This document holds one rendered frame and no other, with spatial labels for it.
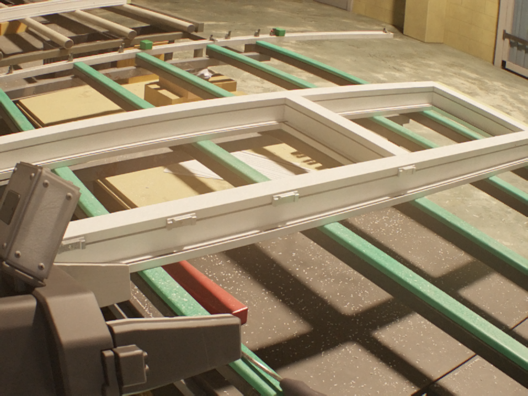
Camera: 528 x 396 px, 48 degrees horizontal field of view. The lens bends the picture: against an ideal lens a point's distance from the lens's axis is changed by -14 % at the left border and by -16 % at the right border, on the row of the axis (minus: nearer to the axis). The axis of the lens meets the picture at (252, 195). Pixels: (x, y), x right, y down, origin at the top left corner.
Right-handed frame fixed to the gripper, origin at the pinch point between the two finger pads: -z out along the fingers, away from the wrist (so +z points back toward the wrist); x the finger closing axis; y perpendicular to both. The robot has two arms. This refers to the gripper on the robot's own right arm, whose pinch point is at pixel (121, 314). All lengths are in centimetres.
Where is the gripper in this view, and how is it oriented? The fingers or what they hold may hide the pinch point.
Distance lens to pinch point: 32.1
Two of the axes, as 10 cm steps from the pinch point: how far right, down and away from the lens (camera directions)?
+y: 0.1, 9.9, 1.5
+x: -5.9, -1.2, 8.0
